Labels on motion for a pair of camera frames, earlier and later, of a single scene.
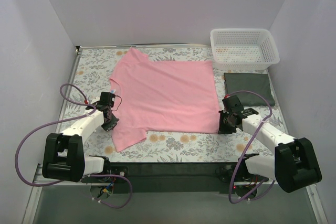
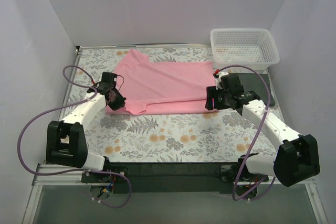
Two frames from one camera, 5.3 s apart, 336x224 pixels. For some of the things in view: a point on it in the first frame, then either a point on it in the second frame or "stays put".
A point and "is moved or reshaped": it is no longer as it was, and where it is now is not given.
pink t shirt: (179, 96) is moved or reshaped
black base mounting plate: (174, 178) stays put
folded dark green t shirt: (258, 82) stays put
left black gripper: (111, 122) → (117, 102)
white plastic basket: (243, 49) stays put
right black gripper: (223, 123) → (210, 98)
